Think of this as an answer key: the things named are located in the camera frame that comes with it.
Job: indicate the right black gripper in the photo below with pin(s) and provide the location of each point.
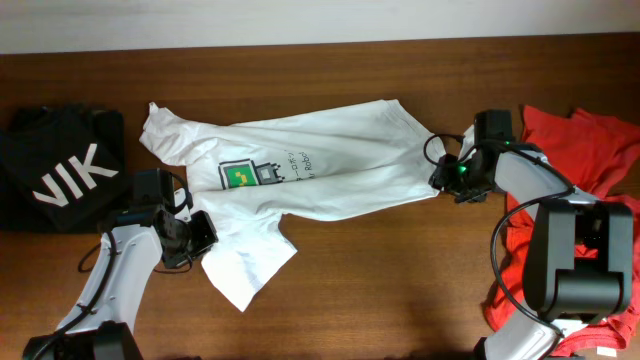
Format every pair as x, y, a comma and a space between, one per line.
442, 177

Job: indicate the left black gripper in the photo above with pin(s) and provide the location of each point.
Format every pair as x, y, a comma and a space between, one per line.
206, 236

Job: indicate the white printed t-shirt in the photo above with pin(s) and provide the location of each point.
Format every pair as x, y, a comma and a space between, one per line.
327, 165

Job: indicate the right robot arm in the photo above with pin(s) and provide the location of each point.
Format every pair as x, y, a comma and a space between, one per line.
578, 269

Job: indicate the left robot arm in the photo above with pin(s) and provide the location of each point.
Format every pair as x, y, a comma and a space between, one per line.
101, 323

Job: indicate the black folded t-shirt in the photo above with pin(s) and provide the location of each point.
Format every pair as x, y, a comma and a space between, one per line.
62, 169

